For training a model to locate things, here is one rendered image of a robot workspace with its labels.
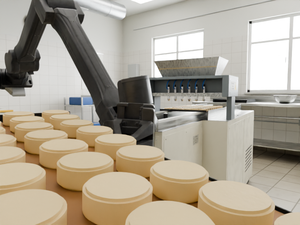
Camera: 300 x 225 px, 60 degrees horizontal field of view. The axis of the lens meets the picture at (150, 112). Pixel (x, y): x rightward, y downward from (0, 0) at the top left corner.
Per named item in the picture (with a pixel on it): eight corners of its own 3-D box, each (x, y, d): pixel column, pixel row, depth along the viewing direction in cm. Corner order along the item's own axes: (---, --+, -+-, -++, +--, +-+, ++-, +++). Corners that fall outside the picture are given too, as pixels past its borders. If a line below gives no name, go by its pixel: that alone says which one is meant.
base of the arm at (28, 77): (29, 72, 114) (-3, 70, 107) (32, 59, 109) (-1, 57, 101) (32, 87, 111) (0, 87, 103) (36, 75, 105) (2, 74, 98)
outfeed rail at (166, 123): (234, 110, 314) (234, 104, 314) (236, 110, 313) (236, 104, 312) (152, 131, 141) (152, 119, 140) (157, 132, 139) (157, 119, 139)
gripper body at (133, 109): (151, 164, 44) (156, 153, 51) (153, 105, 43) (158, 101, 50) (114, 161, 45) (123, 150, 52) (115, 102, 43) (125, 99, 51)
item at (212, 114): (240, 110, 310) (240, 104, 310) (240, 110, 310) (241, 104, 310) (207, 119, 200) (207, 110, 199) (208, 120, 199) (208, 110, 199)
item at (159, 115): (210, 109, 328) (210, 103, 328) (212, 109, 327) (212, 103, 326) (110, 127, 155) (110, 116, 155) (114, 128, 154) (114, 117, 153)
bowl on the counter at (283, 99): (270, 103, 405) (270, 95, 404) (276, 102, 430) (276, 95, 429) (293, 103, 384) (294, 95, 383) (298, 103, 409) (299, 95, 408)
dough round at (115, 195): (154, 230, 17) (156, 201, 16) (75, 230, 16) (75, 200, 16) (148, 194, 22) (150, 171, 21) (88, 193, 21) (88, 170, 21)
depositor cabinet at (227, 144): (194, 171, 345) (195, 108, 338) (252, 181, 309) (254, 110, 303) (144, 209, 235) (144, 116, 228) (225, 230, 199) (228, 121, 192)
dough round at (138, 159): (112, 177, 25) (113, 157, 24) (118, 160, 30) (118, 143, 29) (165, 180, 25) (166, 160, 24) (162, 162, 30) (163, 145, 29)
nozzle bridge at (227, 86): (161, 114, 256) (161, 79, 254) (237, 117, 220) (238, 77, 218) (144, 116, 228) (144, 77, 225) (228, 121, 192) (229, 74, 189)
